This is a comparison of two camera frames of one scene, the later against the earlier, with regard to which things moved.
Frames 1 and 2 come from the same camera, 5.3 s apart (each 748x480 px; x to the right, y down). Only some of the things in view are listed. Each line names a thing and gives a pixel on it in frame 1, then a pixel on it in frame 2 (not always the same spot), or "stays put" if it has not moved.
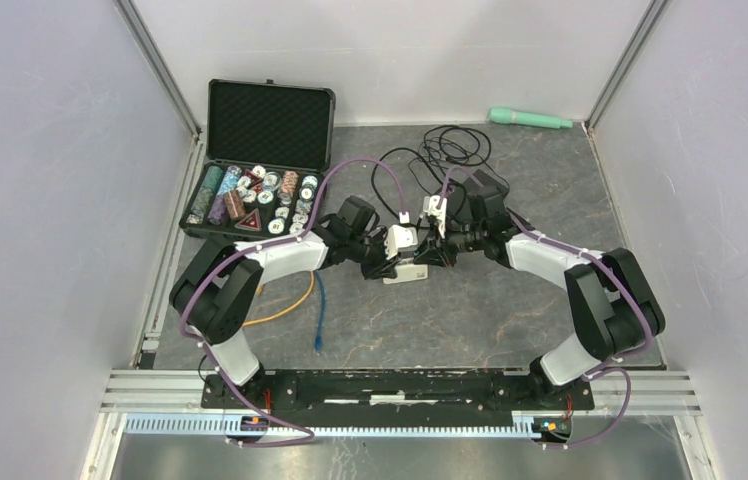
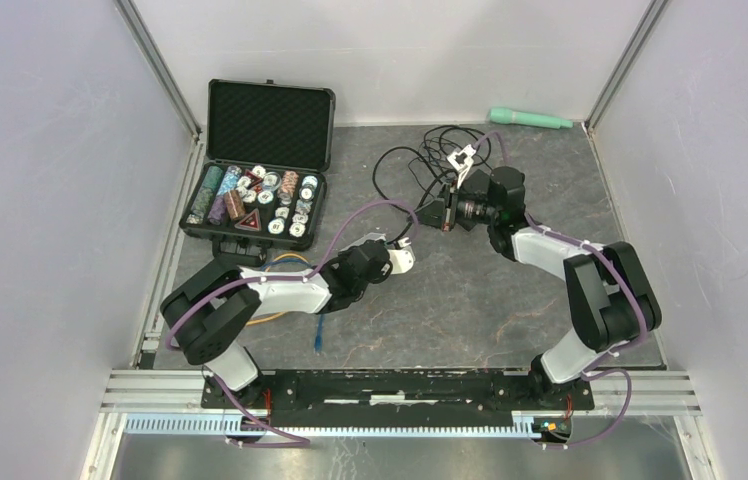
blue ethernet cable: [318, 343] stays put
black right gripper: [434, 250] -> [435, 213]
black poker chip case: [269, 149] stays put
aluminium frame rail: [654, 392] stays put
